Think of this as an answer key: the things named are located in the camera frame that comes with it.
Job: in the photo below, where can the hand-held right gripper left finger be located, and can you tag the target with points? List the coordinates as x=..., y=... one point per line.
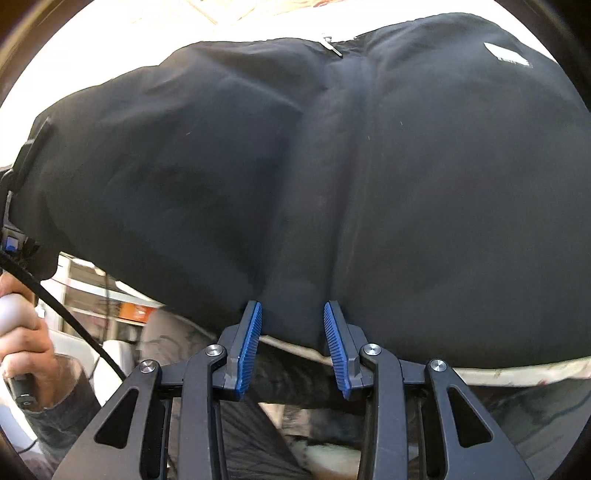
x=249, y=350

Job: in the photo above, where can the person's grey trousers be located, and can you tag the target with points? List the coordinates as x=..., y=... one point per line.
x=258, y=438

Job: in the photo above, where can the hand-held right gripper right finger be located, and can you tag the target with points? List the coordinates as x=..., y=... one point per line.
x=337, y=350

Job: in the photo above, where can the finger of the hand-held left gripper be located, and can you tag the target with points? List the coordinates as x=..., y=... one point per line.
x=34, y=147

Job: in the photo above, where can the person's left hand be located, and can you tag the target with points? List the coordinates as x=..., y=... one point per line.
x=44, y=364

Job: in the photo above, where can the person's left forearm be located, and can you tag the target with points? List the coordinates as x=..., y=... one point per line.
x=69, y=415

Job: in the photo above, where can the black jacket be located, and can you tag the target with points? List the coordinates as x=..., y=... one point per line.
x=369, y=184

